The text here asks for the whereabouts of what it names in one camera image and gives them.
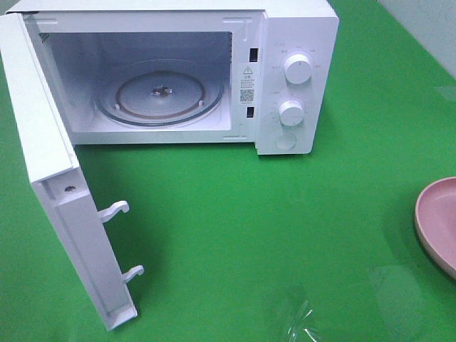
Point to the round white door release button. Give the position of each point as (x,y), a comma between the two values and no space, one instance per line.
(285,141)

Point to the white microwave knob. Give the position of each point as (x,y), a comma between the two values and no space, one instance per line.
(297,68)
(291,113)

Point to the white microwave door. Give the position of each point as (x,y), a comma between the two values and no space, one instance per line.
(58,181)

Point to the pink plate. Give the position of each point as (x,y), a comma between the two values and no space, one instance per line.
(435,222)

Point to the white warning label with QR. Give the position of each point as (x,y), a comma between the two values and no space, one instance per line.
(246,83)

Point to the glass microwave turntable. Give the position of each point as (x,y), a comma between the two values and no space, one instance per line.
(162,92)

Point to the white microwave oven body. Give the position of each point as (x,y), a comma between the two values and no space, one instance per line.
(78,42)

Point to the clear tape patch on table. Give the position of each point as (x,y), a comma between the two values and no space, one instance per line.
(288,315)

